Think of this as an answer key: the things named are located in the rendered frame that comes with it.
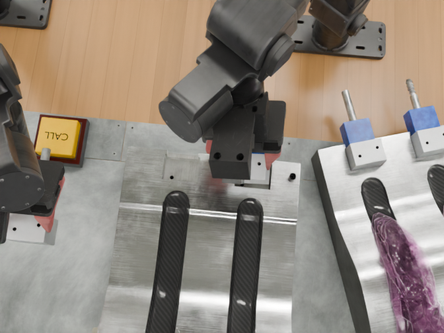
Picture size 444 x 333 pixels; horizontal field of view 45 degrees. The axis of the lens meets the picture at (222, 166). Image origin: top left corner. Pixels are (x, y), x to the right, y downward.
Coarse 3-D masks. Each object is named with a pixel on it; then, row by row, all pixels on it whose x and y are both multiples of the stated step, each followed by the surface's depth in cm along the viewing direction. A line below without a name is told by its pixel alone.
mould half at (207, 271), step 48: (144, 192) 77; (192, 192) 78; (240, 192) 78; (288, 192) 78; (144, 240) 76; (192, 240) 76; (288, 240) 77; (144, 288) 74; (192, 288) 75; (288, 288) 75
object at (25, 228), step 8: (48, 152) 74; (48, 160) 74; (16, 216) 69; (24, 216) 69; (32, 216) 69; (16, 224) 69; (24, 224) 69; (32, 224) 69; (56, 224) 74; (8, 232) 69; (16, 232) 69; (24, 232) 69; (32, 232) 69; (40, 232) 69; (56, 232) 74; (16, 240) 70; (24, 240) 69; (32, 240) 69; (40, 240) 69; (48, 240) 71
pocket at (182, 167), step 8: (168, 160) 82; (176, 160) 82; (184, 160) 82; (192, 160) 81; (168, 168) 81; (176, 168) 81; (184, 168) 81; (192, 168) 81; (168, 176) 81; (176, 176) 81; (184, 176) 81; (192, 176) 81
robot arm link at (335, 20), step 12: (312, 0) 81; (324, 0) 79; (336, 0) 77; (348, 0) 76; (360, 0) 77; (312, 12) 83; (324, 12) 81; (336, 12) 79; (348, 12) 78; (360, 12) 82; (324, 24) 83; (336, 24) 81; (348, 24) 81
